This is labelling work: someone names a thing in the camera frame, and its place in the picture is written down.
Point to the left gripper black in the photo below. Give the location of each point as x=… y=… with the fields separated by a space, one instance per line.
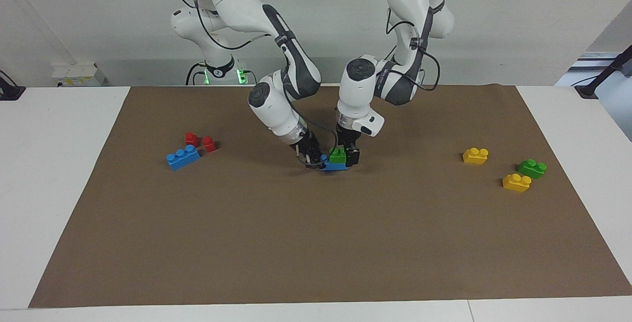
x=348 y=139

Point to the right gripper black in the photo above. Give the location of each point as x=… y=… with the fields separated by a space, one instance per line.
x=308 y=146

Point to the green two-stud block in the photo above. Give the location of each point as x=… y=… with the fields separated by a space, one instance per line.
x=532 y=168
x=338 y=157

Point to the blue three-stud block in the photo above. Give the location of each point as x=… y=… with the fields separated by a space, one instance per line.
x=335 y=167
x=182 y=158

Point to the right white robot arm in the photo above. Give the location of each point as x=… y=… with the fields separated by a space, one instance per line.
x=237 y=1

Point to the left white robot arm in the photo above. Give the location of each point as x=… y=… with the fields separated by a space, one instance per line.
x=360 y=90

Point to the red one-stud block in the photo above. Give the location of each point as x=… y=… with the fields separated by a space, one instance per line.
x=210 y=144
x=192 y=139

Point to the yellow two-stud block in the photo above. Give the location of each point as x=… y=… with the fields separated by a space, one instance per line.
x=475 y=156
x=516 y=182

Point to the brown paper table mat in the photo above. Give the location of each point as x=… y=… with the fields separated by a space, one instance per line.
x=316 y=233

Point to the white power outlet box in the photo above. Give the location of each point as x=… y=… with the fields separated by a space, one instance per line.
x=79 y=75

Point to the black stand with pole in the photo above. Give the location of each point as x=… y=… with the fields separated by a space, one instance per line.
x=610 y=67

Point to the black device at table edge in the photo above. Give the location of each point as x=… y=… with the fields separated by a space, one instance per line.
x=10 y=91

